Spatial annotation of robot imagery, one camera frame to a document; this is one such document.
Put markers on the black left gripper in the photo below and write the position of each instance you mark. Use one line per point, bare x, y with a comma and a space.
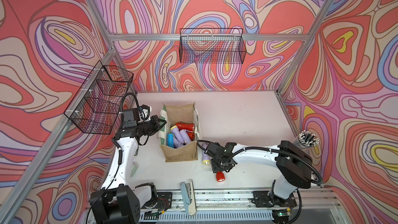
153, 120

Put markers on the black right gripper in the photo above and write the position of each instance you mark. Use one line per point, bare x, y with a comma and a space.
215, 169

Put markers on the red flashlight bottom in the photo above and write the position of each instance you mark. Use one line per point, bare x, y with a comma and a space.
220, 177

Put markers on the red flashlight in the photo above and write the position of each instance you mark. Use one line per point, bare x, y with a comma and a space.
186, 126
191, 135
220, 177

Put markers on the blue flashlight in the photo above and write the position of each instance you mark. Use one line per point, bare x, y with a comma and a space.
170, 140

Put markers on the burlap tote bag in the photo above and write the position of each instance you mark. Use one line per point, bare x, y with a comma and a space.
179, 114

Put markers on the long purple flashlight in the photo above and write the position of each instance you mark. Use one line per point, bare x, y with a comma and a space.
181, 135

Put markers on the red flashlight top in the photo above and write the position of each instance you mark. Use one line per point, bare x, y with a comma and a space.
191, 135

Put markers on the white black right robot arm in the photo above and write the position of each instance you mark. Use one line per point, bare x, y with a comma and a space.
296, 167

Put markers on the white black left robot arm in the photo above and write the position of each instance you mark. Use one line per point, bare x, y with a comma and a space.
116, 202

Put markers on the blue beige stapler tool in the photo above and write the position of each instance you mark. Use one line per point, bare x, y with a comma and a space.
188, 197

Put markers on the metal cup of pencils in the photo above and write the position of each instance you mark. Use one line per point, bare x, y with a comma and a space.
306, 140

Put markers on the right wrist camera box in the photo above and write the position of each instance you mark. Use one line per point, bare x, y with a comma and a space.
214, 150

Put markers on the black wire basket left wall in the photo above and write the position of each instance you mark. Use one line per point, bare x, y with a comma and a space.
96, 106

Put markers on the black wire basket wall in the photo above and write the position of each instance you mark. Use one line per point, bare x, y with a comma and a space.
96, 106
212, 46

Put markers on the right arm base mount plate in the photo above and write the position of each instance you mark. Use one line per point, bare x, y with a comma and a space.
266, 199

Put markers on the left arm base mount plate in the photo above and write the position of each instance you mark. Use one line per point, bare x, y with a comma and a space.
164, 201

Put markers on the black wire basket back wall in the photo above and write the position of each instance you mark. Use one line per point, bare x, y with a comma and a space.
212, 46

